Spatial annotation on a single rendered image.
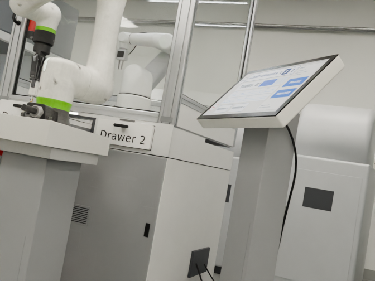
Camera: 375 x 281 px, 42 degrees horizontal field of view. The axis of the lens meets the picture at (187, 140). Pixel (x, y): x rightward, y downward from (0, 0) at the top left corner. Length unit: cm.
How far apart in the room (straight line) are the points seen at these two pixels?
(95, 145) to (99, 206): 53
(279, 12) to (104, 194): 380
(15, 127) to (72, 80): 28
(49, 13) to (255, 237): 134
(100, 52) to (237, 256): 92
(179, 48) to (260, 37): 341
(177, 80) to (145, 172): 44
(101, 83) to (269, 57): 377
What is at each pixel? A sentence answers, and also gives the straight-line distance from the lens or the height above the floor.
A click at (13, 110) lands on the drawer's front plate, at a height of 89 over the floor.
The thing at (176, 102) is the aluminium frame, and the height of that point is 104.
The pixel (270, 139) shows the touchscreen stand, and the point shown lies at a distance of 165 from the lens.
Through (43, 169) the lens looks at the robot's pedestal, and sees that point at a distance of 169.
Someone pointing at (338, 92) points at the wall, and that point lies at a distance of 525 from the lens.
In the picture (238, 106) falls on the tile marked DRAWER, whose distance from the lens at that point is 170.
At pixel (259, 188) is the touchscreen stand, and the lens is 164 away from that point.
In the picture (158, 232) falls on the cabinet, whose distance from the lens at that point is 218.
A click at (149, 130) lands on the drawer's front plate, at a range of 216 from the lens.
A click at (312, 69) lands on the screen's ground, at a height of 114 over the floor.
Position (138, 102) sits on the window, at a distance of 224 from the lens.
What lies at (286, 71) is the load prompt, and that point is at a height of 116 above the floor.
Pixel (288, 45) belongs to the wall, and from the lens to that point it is 547.
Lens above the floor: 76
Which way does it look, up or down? 3 degrees up
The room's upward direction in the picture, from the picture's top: 10 degrees clockwise
